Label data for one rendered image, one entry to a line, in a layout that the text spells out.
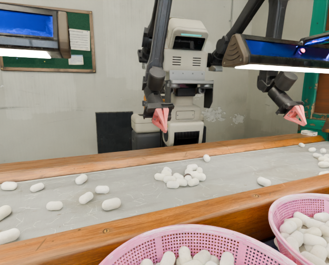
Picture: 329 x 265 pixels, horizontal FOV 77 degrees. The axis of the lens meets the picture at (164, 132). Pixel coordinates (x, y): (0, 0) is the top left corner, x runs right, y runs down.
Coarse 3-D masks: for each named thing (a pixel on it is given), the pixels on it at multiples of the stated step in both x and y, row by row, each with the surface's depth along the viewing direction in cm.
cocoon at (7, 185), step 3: (3, 183) 51; (6, 183) 51; (9, 183) 51; (12, 183) 51; (15, 183) 51; (3, 186) 50; (6, 186) 50; (9, 186) 50; (12, 186) 50; (15, 186) 51; (3, 189) 50; (6, 189) 50; (9, 189) 50; (12, 189) 50
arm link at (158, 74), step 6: (150, 72) 69; (156, 72) 70; (162, 72) 70; (144, 78) 79; (150, 78) 70; (156, 78) 68; (162, 78) 69; (144, 84) 78; (150, 84) 71; (156, 84) 70; (162, 84) 72; (156, 90) 72; (162, 90) 80
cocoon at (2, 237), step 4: (0, 232) 33; (4, 232) 33; (8, 232) 33; (12, 232) 33; (16, 232) 34; (0, 236) 32; (4, 236) 32; (8, 236) 33; (12, 236) 33; (16, 236) 33; (0, 240) 32; (4, 240) 32; (8, 240) 33; (12, 240) 33; (0, 244) 32
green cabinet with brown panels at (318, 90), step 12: (324, 0) 99; (312, 12) 105; (324, 12) 100; (312, 24) 105; (324, 24) 100; (312, 84) 107; (324, 84) 103; (312, 96) 108; (324, 96) 104; (312, 108) 108; (324, 108) 104
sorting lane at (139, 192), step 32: (192, 160) 73; (224, 160) 73; (256, 160) 73; (288, 160) 73; (0, 192) 50; (32, 192) 50; (64, 192) 50; (128, 192) 50; (160, 192) 50; (192, 192) 50; (224, 192) 50; (0, 224) 38; (32, 224) 38; (64, 224) 38
